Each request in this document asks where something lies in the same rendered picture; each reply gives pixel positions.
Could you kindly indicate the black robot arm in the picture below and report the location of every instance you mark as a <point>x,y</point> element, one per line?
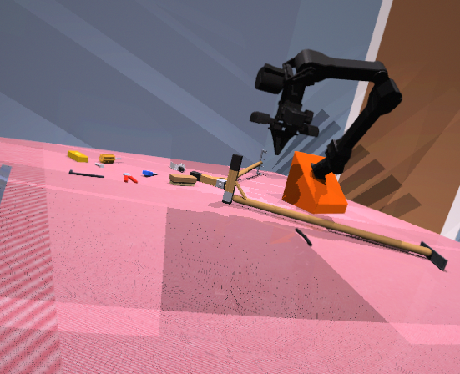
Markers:
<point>312,66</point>

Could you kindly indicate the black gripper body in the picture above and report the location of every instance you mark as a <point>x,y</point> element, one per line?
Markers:
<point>259,117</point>

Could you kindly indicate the yellow rectangular block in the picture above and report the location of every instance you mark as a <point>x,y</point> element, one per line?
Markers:
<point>77,156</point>

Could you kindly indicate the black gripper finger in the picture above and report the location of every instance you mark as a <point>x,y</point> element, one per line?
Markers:
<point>285,138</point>
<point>276,135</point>

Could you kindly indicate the red-handled pliers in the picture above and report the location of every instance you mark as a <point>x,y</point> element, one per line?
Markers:
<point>127,176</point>

